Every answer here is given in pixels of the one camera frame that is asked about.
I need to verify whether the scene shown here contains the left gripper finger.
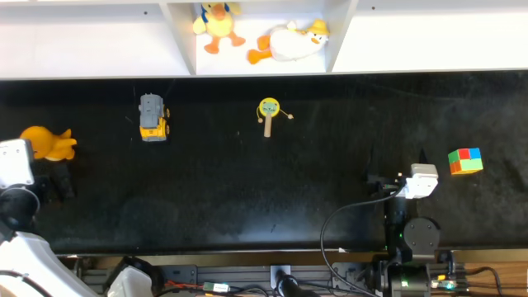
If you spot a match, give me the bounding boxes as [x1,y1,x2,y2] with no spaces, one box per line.
[51,163,76,200]

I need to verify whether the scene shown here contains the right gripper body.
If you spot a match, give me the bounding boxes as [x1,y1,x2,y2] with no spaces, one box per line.
[365,174,408,195]

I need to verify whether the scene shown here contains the orange dinosaur toy figure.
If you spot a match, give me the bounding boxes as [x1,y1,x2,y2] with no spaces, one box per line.
[19,125,78,163]

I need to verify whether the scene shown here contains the many-coloured puzzle cube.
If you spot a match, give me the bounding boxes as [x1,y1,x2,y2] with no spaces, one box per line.
[447,147,484,176]

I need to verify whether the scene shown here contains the grey and yellow toy truck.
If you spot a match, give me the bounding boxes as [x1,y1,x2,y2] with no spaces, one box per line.
[138,93,172,143]

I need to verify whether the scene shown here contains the yellow rattle drum toy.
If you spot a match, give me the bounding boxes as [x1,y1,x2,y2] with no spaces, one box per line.
[256,97,295,139]

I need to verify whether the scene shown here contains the white shelf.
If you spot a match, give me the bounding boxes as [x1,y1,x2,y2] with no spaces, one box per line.
[0,0,528,81]

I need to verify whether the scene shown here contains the white plush duck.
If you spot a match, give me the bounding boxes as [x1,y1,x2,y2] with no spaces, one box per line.
[247,18,331,65]

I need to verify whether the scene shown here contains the yellow plush duck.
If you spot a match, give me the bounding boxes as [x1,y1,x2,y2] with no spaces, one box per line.
[192,2,247,55]

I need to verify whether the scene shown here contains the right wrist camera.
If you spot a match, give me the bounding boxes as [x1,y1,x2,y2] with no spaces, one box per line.
[402,163,440,200]

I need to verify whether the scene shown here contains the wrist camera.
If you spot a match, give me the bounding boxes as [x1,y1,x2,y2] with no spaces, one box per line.
[0,139,35,190]
[402,163,440,200]

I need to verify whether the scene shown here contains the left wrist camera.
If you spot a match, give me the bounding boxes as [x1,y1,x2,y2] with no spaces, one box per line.
[0,139,35,190]

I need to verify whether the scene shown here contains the black cable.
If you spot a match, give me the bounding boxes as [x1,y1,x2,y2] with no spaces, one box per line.
[0,270,54,297]
[319,184,408,297]

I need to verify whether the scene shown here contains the mounting rail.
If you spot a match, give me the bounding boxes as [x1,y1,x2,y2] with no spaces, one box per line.
[61,254,511,297]

